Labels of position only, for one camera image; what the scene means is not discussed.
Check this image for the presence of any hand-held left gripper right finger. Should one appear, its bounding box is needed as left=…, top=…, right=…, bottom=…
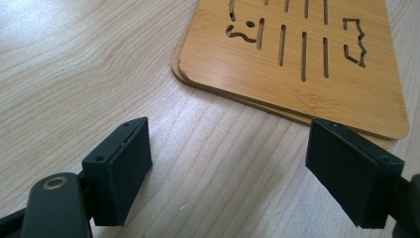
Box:
left=304, top=117, right=406, bottom=230

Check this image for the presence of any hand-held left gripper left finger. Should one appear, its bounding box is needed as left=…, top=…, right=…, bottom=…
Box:
left=81, top=116, right=154, bottom=228

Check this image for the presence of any slotted bamboo trivet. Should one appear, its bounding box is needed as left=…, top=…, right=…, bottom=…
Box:
left=170, top=43, right=397, bottom=149
left=177, top=0, right=411, bottom=141

